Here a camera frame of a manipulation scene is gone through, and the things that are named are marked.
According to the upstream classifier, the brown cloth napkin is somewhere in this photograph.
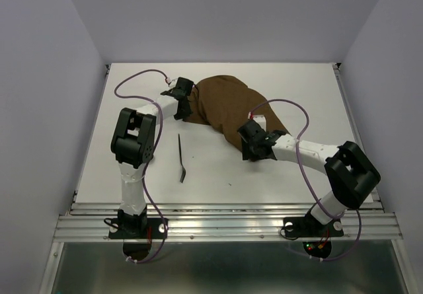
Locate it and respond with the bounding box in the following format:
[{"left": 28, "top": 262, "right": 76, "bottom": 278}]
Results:
[{"left": 184, "top": 75, "right": 287, "bottom": 151}]

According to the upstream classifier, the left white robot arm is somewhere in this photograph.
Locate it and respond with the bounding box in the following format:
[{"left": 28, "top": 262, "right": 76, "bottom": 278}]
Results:
[{"left": 104, "top": 77, "right": 194, "bottom": 240}]

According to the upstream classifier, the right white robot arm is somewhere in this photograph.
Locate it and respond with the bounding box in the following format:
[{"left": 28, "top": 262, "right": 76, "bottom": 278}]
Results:
[{"left": 237, "top": 120, "right": 381, "bottom": 239}]

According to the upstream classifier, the black fork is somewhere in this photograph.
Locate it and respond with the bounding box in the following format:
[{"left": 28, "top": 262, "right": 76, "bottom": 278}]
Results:
[{"left": 178, "top": 133, "right": 186, "bottom": 183}]

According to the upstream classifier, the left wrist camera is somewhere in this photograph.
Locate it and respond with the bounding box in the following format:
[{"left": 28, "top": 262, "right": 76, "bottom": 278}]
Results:
[{"left": 165, "top": 77, "right": 178, "bottom": 87}]

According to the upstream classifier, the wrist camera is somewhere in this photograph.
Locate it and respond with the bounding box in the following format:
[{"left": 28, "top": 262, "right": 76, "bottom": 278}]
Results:
[
  {"left": 165, "top": 77, "right": 178, "bottom": 87},
  {"left": 249, "top": 113, "right": 266, "bottom": 130}
]

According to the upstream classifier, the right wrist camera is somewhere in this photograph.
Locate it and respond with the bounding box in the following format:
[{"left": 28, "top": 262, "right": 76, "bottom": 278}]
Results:
[{"left": 249, "top": 113, "right": 266, "bottom": 130}]

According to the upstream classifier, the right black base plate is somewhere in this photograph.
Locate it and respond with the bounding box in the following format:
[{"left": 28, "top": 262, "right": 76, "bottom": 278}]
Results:
[{"left": 280, "top": 216, "right": 344, "bottom": 240}]

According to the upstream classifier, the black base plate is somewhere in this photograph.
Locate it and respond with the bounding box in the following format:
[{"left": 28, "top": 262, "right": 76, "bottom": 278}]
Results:
[
  {"left": 103, "top": 217, "right": 169, "bottom": 240},
  {"left": 280, "top": 216, "right": 344, "bottom": 240}
]

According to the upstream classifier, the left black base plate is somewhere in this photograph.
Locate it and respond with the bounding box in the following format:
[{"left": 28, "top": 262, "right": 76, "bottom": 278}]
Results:
[{"left": 103, "top": 217, "right": 169, "bottom": 240}]

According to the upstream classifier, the aluminium frame rail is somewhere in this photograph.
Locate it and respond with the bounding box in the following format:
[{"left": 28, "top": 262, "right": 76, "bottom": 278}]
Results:
[{"left": 54, "top": 202, "right": 403, "bottom": 242}]

